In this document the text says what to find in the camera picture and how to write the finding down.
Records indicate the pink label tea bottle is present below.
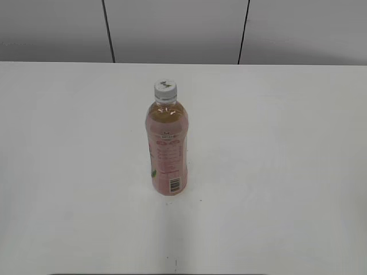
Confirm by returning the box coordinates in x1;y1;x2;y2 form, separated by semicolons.
145;101;189;196

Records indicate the white bottle cap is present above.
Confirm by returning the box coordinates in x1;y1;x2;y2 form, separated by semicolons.
154;78;177;101

